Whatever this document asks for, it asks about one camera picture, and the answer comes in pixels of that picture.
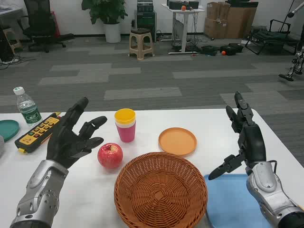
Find black folding recliner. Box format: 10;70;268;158
244;19;300;56

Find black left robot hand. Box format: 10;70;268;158
46;96;108;170

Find black equipment boxes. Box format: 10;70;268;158
167;0;200;10

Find wooden stool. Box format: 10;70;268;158
2;28;23;54

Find clear water bottle green label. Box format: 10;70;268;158
13;86;43;128

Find pink plastic cup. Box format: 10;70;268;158
115;124;136;143

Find teal plastic plate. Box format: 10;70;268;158
0;119;20;143

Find yellow black remote controller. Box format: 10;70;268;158
14;112;62;154

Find red apple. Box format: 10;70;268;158
97;142;124;170

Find large black case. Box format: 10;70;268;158
220;43;245;57

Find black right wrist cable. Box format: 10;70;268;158
268;160;278;181

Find brown wicker basket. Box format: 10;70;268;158
114;152;209;228

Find white standing desk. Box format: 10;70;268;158
161;3;205;55

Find small black case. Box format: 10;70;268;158
201;45;220;57

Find blue plastic tray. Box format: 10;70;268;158
204;173;274;228

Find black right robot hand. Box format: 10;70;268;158
208;91;267;181

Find white plastic cup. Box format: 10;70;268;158
114;120;136;129

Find potted plant white pot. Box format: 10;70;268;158
81;0;128;44

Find orange plastic plate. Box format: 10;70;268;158
158;127;198;157

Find small cardboard box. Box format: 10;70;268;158
206;1;231;19

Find black office chair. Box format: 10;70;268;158
18;0;75;53

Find medium cardboard box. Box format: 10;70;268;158
204;17;228;39

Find beige plastic stool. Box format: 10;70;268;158
129;28;154;60

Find large cardboard box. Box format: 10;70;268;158
225;6;258;39

